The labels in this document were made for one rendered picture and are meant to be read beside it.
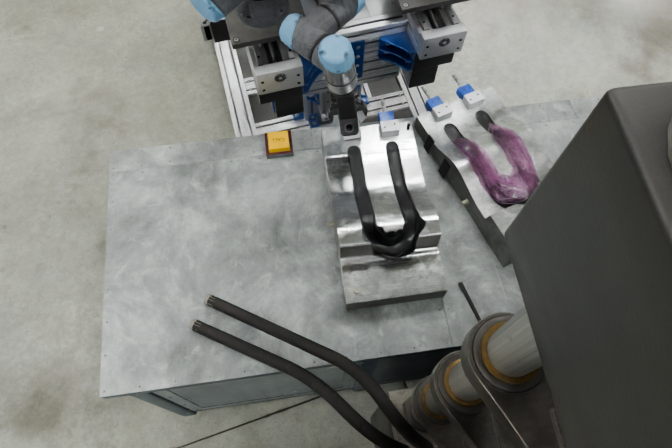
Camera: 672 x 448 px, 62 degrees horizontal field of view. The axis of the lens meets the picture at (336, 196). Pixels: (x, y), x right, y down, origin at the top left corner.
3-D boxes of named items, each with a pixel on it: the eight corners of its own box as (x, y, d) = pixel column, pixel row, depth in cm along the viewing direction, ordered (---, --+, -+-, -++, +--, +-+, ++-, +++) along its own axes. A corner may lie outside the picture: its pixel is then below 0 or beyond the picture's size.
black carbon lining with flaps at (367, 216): (344, 150, 159) (345, 132, 151) (400, 143, 161) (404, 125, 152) (364, 265, 144) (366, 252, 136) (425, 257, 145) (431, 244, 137)
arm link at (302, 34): (308, 20, 137) (342, 43, 134) (277, 47, 133) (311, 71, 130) (307, -5, 130) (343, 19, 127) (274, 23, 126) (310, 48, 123)
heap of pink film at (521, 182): (446, 141, 162) (451, 126, 155) (498, 120, 166) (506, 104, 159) (494, 216, 152) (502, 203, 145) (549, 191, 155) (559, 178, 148)
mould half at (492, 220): (414, 126, 171) (419, 105, 162) (486, 97, 177) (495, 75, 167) (503, 267, 152) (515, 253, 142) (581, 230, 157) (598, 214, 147)
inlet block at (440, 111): (414, 95, 173) (416, 84, 168) (428, 89, 174) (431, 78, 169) (435, 127, 168) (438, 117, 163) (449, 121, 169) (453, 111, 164)
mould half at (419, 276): (321, 147, 168) (320, 121, 156) (406, 137, 170) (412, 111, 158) (346, 310, 146) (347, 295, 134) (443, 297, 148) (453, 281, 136)
